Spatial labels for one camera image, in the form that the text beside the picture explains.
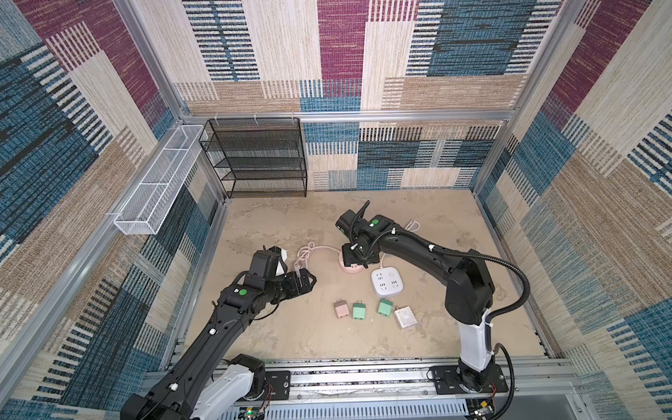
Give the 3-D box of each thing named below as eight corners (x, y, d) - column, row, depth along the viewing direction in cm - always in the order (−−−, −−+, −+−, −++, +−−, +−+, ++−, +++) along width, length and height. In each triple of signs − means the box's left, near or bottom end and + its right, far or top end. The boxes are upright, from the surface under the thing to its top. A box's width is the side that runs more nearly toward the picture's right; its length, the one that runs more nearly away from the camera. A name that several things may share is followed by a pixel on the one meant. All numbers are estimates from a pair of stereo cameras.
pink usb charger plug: (337, 319, 87) (337, 316, 85) (333, 303, 91) (332, 300, 88) (349, 316, 88) (350, 313, 86) (345, 300, 91) (345, 297, 89)
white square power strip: (373, 296, 91) (373, 292, 89) (370, 270, 97) (371, 267, 95) (403, 296, 91) (404, 292, 89) (399, 270, 97) (400, 267, 95)
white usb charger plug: (399, 329, 84) (400, 327, 82) (391, 310, 88) (393, 307, 86) (415, 325, 85) (417, 322, 83) (407, 306, 89) (409, 303, 87)
